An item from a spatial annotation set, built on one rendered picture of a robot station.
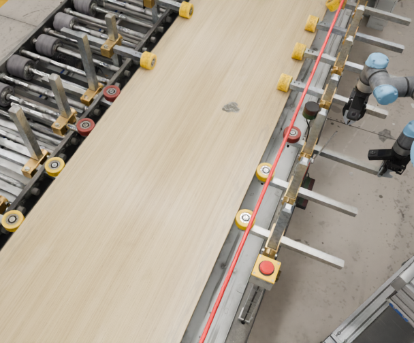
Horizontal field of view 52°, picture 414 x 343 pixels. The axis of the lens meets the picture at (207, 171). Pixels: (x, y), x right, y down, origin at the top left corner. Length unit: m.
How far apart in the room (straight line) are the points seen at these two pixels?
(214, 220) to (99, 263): 0.46
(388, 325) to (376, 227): 0.71
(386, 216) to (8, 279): 2.24
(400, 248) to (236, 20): 1.70
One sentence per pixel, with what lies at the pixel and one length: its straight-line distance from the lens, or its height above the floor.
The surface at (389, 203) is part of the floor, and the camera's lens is 3.07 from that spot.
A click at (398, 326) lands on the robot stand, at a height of 0.21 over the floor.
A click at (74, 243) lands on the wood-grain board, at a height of 0.90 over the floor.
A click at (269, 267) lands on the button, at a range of 1.28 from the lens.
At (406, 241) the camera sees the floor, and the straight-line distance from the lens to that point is 2.98.
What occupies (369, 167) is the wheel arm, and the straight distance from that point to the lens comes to 2.04.
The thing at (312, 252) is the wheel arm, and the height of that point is 0.85.
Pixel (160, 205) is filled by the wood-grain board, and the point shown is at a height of 0.90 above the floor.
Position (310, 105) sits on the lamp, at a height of 1.14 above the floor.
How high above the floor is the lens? 2.41
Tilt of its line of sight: 56 degrees down
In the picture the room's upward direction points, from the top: 5 degrees clockwise
